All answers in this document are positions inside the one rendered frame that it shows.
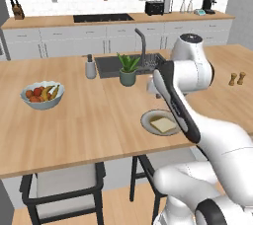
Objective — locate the dark grey sink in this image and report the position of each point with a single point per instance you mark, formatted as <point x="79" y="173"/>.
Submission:
<point x="110" y="66"/>

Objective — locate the grey round plate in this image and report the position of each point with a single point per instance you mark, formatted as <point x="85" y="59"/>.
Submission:
<point x="147" y="124"/>

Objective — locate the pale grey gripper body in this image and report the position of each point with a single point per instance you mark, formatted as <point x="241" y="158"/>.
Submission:
<point x="152" y="87"/>

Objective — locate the grey base cupboard run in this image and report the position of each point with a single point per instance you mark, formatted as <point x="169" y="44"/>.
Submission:
<point x="82" y="39"/>

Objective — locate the clear glass bottle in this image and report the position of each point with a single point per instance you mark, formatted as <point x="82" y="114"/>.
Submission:
<point x="183" y="7"/>
<point x="190" y="7"/>

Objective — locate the brown knife block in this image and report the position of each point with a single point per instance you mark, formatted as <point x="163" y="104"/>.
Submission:
<point x="18" y="12"/>

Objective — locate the red apple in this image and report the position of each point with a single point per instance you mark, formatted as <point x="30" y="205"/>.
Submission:
<point x="37" y="91"/>

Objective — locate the black hob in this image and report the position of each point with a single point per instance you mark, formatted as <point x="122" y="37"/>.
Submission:
<point x="103" y="17"/>

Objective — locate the silver kettle jug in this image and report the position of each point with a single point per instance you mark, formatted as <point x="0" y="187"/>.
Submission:
<point x="167" y="2"/>

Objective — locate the pale blue fruit bowl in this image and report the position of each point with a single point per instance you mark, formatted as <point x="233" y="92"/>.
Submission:
<point x="42" y="105"/>

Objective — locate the yellow banana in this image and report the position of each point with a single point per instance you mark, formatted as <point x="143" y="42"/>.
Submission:
<point x="47" y="90"/>

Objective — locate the black coffee machine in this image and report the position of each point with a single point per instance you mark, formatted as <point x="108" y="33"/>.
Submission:
<point x="209" y="1"/>

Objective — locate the brown wooden shaker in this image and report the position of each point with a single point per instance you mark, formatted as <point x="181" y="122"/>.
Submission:
<point x="241" y="78"/>
<point x="232" y="80"/>

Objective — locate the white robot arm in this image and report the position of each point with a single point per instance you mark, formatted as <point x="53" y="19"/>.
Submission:
<point x="227" y="146"/>

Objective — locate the black toaster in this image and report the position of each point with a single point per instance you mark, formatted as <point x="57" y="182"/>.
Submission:
<point x="154" y="8"/>

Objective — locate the black chair with grey seat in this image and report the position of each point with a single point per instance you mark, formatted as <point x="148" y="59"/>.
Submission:
<point x="62" y="183"/>
<point x="145" y="169"/>

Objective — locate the pale bread slice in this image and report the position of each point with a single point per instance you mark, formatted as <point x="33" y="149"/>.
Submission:
<point x="163" y="125"/>

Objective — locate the green plant in grey pot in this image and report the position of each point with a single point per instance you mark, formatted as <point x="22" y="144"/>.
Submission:
<point x="127" y="77"/>

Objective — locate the orange fruit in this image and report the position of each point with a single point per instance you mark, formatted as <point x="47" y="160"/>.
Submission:
<point x="29" y="93"/>

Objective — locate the grey soap dispenser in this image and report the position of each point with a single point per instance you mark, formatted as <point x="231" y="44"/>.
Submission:
<point x="90" y="69"/>

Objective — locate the dark grey tap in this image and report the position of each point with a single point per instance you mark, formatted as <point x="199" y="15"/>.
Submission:
<point x="143" y="46"/>

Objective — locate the small teal kitchen scale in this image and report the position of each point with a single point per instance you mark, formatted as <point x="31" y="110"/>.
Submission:
<point x="199" y="12"/>

